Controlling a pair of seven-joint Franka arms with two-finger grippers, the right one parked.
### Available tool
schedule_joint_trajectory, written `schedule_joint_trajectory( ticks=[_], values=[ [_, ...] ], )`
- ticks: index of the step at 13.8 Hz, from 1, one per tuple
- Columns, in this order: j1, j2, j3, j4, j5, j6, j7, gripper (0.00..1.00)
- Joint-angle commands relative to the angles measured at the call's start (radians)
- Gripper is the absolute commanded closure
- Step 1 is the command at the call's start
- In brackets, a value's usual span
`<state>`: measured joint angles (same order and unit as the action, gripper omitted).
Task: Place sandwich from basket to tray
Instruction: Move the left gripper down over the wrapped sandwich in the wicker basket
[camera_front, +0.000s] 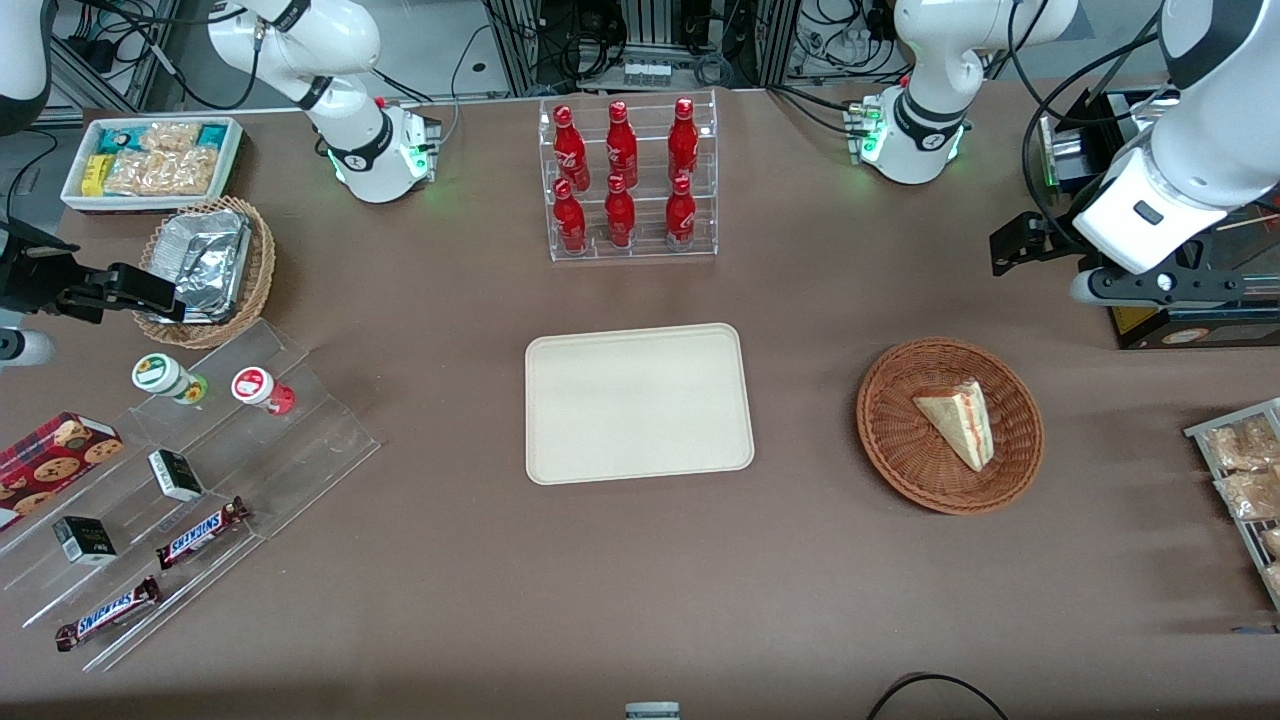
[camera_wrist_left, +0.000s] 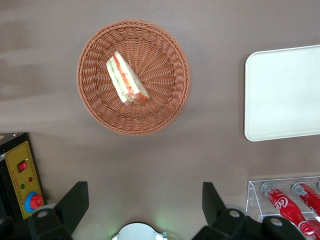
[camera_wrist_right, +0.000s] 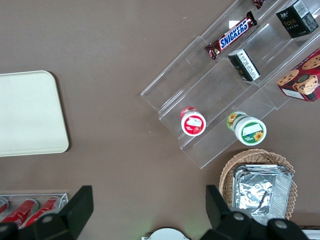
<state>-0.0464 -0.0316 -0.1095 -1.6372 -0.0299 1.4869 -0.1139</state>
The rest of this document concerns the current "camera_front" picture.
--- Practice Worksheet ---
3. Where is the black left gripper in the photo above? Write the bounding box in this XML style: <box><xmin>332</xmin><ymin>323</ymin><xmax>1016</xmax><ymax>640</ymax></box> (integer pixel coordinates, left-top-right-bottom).
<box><xmin>989</xmin><ymin>211</ymin><xmax>1248</xmax><ymax>307</ymax></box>

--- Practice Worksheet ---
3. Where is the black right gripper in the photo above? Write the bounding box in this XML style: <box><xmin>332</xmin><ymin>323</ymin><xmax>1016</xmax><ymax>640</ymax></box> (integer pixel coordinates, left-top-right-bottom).
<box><xmin>0</xmin><ymin>222</ymin><xmax>188</xmax><ymax>324</ymax></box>

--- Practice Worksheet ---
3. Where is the aluminium foil tray stack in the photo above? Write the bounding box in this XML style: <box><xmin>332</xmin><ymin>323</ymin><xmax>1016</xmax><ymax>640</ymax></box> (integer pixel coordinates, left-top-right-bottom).
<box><xmin>148</xmin><ymin>209</ymin><xmax>253</xmax><ymax>324</ymax></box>

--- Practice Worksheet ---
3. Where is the light tan wicker basket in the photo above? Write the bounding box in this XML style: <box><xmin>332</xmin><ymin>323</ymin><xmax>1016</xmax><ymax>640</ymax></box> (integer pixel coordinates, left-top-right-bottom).
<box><xmin>132</xmin><ymin>196</ymin><xmax>277</xmax><ymax>350</ymax></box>

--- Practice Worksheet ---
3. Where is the triangular wrapped sandwich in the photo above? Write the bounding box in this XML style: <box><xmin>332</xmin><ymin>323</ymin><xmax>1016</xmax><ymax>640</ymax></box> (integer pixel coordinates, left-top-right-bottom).
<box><xmin>912</xmin><ymin>378</ymin><xmax>995</xmax><ymax>474</ymax></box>

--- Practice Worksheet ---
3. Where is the brown wicker basket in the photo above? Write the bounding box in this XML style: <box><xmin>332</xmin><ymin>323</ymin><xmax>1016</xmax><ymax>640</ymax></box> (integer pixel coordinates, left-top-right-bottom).
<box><xmin>856</xmin><ymin>337</ymin><xmax>1046</xmax><ymax>517</ymax></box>

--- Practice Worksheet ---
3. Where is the tray of packaged snacks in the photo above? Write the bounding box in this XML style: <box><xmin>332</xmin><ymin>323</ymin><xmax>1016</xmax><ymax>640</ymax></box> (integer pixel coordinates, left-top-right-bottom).
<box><xmin>1182</xmin><ymin>397</ymin><xmax>1280</xmax><ymax>613</ymax></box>

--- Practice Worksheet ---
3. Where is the beige plastic tray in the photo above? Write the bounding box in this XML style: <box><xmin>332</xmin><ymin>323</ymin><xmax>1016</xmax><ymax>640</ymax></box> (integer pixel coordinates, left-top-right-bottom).
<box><xmin>525</xmin><ymin>323</ymin><xmax>756</xmax><ymax>487</ymax></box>

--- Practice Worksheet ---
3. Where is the green lid sunflower jar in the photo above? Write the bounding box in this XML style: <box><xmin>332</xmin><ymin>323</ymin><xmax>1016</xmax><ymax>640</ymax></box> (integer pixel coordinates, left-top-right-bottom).
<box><xmin>131</xmin><ymin>352</ymin><xmax>210</xmax><ymax>405</ymax></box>

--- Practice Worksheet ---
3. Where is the silver device green light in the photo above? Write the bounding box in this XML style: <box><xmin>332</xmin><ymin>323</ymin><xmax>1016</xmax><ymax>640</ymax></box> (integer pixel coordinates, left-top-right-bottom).
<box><xmin>1037</xmin><ymin>112</ymin><xmax>1107</xmax><ymax>192</ymax></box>

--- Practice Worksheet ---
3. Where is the clear cracker snack bag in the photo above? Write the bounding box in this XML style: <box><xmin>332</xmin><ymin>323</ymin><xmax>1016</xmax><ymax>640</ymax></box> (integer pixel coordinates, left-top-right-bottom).
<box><xmin>103</xmin><ymin>148</ymin><xmax>219</xmax><ymax>198</ymax></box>
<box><xmin>138</xmin><ymin>121</ymin><xmax>203</xmax><ymax>153</ymax></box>

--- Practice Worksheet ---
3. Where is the red lid strawberry jar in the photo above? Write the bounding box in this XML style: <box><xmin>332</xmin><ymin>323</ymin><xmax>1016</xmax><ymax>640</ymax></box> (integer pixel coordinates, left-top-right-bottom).
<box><xmin>231</xmin><ymin>366</ymin><xmax>297</xmax><ymax>416</ymax></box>

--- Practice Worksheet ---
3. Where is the white snack bin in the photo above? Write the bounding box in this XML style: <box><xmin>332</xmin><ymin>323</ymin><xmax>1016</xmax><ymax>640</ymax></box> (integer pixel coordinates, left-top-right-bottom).
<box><xmin>60</xmin><ymin>116</ymin><xmax>247</xmax><ymax>217</ymax></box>

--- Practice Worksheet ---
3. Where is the small black box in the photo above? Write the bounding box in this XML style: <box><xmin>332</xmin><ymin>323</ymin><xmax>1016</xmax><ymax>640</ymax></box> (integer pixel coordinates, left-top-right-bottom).
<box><xmin>51</xmin><ymin>515</ymin><xmax>119</xmax><ymax>568</ymax></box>
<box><xmin>147</xmin><ymin>449</ymin><xmax>205</xmax><ymax>503</ymax></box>

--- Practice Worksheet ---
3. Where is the red cookie box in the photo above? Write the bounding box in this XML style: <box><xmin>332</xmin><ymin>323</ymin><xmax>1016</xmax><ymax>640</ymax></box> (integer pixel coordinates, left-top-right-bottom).
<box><xmin>0</xmin><ymin>411</ymin><xmax>127</xmax><ymax>532</ymax></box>

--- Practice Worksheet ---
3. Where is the clear acrylic stepped stand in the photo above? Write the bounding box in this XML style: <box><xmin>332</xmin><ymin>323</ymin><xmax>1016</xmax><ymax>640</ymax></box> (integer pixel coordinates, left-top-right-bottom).
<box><xmin>0</xmin><ymin>318</ymin><xmax>382</xmax><ymax>674</ymax></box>

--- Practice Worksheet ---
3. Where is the Snickers chocolate bar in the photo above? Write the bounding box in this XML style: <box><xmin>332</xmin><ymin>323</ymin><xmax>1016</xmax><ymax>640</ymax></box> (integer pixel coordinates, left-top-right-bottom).
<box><xmin>154</xmin><ymin>496</ymin><xmax>252</xmax><ymax>572</ymax></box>
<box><xmin>54</xmin><ymin>575</ymin><xmax>164</xmax><ymax>654</ymax></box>

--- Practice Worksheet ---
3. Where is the clear peanut snack bag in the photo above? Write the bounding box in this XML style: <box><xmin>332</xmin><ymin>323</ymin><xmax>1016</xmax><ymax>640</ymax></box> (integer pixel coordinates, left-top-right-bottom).
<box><xmin>1213</xmin><ymin>468</ymin><xmax>1280</xmax><ymax>523</ymax></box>
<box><xmin>1203</xmin><ymin>414</ymin><xmax>1280</xmax><ymax>472</ymax></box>

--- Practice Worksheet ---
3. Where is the red cola bottle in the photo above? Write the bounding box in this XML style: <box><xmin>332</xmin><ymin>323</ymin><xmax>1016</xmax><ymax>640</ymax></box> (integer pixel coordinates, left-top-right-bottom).
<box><xmin>667</xmin><ymin>97</ymin><xmax>700</xmax><ymax>187</ymax></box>
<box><xmin>552</xmin><ymin>104</ymin><xmax>592</xmax><ymax>193</ymax></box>
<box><xmin>604</xmin><ymin>100</ymin><xmax>640</xmax><ymax>189</ymax></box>
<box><xmin>664</xmin><ymin>175</ymin><xmax>698</xmax><ymax>252</ymax></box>
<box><xmin>552</xmin><ymin>178</ymin><xmax>590</xmax><ymax>254</ymax></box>
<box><xmin>604</xmin><ymin>174</ymin><xmax>638</xmax><ymax>250</ymax></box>

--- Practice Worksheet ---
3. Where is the clear acrylic bottle rack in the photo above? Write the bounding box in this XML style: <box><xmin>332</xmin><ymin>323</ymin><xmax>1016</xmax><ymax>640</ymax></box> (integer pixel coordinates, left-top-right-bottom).
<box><xmin>538</xmin><ymin>89</ymin><xmax>720</xmax><ymax>264</ymax></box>

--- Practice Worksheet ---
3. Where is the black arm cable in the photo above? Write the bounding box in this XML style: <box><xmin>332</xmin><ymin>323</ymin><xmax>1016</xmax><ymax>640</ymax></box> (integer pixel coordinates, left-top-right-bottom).
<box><xmin>1016</xmin><ymin>35</ymin><xmax>1169</xmax><ymax>253</ymax></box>

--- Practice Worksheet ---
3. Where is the thin black table cable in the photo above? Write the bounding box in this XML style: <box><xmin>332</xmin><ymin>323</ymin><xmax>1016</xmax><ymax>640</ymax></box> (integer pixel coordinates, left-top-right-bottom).
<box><xmin>438</xmin><ymin>18</ymin><xmax>501</xmax><ymax>146</ymax></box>

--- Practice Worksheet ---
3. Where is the black looped cable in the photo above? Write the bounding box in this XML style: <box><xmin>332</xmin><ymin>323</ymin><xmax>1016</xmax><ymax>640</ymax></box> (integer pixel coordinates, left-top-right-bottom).
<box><xmin>864</xmin><ymin>671</ymin><xmax>1013</xmax><ymax>720</ymax></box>

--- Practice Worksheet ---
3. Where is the aluminium frame rack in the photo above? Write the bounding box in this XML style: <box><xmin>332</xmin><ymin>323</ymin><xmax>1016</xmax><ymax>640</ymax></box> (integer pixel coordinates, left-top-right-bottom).
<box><xmin>485</xmin><ymin>0</ymin><xmax>803</xmax><ymax>96</ymax></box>

